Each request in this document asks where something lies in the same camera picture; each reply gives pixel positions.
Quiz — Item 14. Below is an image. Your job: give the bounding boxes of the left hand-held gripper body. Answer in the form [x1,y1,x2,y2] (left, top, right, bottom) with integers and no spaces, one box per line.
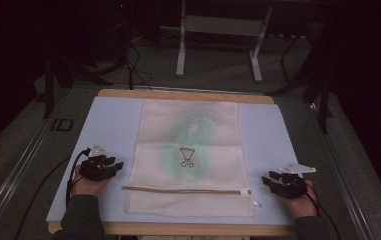
[79,142,120,182]

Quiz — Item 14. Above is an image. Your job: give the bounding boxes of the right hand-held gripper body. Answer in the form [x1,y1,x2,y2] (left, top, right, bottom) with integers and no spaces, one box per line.
[272,161,317,200]

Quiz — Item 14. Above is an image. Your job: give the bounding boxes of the white mesh zipper bag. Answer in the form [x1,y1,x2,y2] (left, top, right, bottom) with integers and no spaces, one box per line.
[123,98,263,218]

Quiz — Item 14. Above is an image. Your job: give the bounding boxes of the person's left hand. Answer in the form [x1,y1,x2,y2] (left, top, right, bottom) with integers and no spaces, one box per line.
[69,165,113,198]

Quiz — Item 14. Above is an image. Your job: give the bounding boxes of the person's right hand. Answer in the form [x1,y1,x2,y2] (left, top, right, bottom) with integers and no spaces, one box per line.
[281,179,320,220]

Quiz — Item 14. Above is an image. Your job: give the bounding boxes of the light blue table mat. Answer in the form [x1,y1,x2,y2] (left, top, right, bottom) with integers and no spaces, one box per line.
[45,96,301,227]

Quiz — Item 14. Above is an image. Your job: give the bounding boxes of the black tripod stand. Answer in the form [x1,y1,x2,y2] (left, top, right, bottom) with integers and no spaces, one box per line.
[266,31,335,135]

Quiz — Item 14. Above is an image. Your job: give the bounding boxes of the black stand legs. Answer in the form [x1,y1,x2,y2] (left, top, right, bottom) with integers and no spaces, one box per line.
[35,54,115,120]

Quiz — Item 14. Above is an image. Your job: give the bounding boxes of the white metal stand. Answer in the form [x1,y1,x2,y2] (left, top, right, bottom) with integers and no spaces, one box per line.
[175,0,275,83]

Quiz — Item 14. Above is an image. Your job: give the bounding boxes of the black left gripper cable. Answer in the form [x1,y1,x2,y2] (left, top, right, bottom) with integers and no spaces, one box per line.
[13,148,92,240]

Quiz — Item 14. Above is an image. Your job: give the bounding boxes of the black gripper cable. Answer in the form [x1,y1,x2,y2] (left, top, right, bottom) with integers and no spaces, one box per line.
[13,148,92,240]
[303,182,343,240]

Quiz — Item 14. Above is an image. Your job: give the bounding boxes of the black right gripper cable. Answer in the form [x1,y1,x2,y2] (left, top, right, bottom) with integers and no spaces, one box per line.
[303,182,343,240]

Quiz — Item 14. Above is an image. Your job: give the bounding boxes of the metal floor rail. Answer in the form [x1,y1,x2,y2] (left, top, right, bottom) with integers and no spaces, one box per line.
[0,93,74,240]
[306,101,377,240]

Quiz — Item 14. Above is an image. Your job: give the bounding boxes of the black floor cables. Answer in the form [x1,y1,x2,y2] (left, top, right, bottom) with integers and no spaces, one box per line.
[119,33,154,92]

